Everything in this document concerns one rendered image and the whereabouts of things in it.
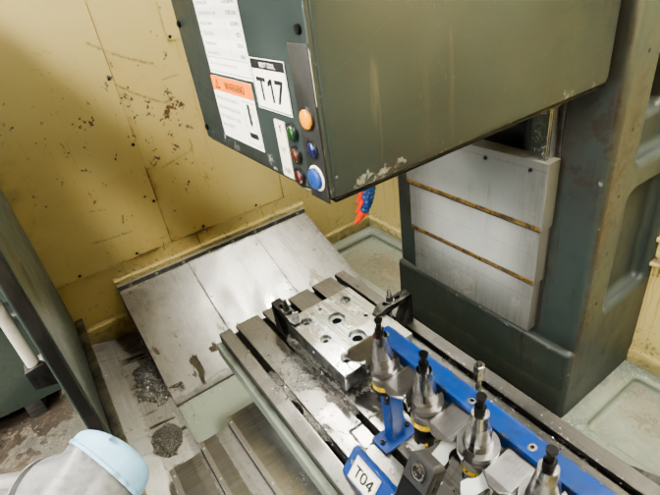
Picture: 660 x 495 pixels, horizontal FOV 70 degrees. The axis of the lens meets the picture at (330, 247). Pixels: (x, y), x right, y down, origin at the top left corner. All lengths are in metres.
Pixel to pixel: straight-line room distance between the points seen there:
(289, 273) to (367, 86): 1.50
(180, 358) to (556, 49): 1.53
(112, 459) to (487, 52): 0.75
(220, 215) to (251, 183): 0.20
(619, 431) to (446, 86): 1.26
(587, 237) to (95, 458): 1.07
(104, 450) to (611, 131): 1.05
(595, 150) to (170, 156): 1.44
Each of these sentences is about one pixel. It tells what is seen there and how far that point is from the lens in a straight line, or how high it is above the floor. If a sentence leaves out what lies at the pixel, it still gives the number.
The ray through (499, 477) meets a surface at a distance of 0.78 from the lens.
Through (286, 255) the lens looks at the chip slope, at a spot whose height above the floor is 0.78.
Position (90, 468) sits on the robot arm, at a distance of 0.69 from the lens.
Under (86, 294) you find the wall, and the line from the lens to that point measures 2.05.
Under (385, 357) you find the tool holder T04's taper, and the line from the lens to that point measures 0.87.
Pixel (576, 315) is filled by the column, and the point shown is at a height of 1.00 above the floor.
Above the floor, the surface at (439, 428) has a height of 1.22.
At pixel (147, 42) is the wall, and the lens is 1.87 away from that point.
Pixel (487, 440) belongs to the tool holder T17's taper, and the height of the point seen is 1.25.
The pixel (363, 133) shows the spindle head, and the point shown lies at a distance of 0.62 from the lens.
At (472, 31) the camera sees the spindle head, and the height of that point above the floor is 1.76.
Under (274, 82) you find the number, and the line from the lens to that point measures 0.66.
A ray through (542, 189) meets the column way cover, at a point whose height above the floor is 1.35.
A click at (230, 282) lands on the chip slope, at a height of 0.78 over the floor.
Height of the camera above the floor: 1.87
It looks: 31 degrees down
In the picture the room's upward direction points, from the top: 9 degrees counter-clockwise
